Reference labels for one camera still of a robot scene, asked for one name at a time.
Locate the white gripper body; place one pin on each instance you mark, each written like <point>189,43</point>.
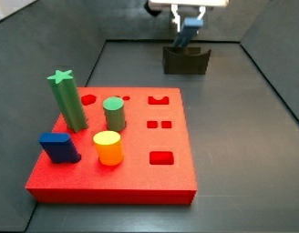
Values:
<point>164,3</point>

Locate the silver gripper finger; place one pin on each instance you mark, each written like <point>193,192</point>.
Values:
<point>176,19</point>
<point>202,12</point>

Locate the dark blue rounded peg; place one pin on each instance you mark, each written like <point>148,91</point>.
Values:
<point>59,147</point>

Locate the green star-shaped peg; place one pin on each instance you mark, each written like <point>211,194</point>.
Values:
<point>64,90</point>

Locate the green cylinder peg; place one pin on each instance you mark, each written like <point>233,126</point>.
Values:
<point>114,113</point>

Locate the black curved holder stand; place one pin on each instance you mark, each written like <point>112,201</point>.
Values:
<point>185,60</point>

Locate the yellow cylinder peg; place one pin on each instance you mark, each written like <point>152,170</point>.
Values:
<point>108,145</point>

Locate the red shape-sorter board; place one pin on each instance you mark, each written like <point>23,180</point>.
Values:
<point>135,151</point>

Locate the light blue double-square block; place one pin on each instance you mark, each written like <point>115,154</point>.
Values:
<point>189,31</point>

